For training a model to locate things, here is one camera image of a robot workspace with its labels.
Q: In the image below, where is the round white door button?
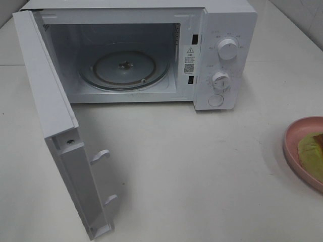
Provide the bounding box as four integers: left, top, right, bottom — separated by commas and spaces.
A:
208, 94, 224, 107

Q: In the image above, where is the pink round plate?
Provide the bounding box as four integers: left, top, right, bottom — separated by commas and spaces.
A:
283, 116, 322, 194

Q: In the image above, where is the white timer knob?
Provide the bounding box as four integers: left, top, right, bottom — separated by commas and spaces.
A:
212, 71, 231, 90

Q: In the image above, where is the white microwave oven body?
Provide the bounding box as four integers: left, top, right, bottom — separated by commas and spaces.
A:
19, 1, 257, 110

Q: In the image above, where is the toast sandwich with lettuce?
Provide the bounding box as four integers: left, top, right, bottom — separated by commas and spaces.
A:
297, 133, 322, 183

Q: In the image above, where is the white warning label sticker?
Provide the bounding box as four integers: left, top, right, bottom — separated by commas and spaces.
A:
182, 45, 198, 75

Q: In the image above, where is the upper white dial knob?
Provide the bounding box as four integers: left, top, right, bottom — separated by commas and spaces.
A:
218, 37, 238, 61

